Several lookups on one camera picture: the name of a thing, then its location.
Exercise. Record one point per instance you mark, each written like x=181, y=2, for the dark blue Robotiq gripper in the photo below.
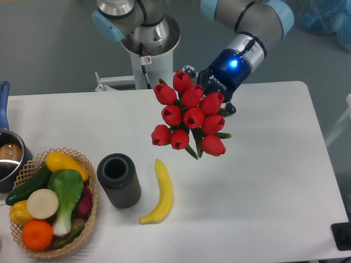
x=224, y=75

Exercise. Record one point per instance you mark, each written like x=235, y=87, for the red tulip bouquet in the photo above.
x=193, y=120

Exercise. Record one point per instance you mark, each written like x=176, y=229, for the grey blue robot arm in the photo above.
x=257, y=25

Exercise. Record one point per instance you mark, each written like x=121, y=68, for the dark grey ribbed vase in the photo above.
x=117, y=175

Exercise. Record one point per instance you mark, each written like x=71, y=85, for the yellow banana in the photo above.
x=165, y=202

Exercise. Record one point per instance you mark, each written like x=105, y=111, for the blue plastic bag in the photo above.
x=327, y=18

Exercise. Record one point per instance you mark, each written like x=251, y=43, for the green bok choy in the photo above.
x=67, y=184

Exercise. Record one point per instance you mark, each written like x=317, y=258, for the yellow squash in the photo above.
x=58, y=160

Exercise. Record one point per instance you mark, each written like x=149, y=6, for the purple sweet potato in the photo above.
x=84, y=205

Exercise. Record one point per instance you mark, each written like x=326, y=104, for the woven wicker basket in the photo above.
x=83, y=223

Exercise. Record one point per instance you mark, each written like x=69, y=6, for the dark green cucumber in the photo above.
x=36, y=182

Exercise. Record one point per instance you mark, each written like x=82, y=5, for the black device at table edge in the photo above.
x=341, y=234

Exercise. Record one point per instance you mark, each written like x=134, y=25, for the white round radish slice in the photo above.
x=42, y=204

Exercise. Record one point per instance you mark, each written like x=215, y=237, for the green chili pepper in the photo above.
x=67, y=240

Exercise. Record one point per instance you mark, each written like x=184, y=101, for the orange fruit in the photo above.
x=37, y=235

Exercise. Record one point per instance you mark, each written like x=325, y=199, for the yellow bell pepper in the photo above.
x=19, y=213

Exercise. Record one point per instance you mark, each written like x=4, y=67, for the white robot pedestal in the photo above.
x=150, y=48

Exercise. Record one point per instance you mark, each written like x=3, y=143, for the white frame at right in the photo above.
x=339, y=126

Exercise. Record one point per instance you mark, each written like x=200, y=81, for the blue handled saucepan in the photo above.
x=14, y=152

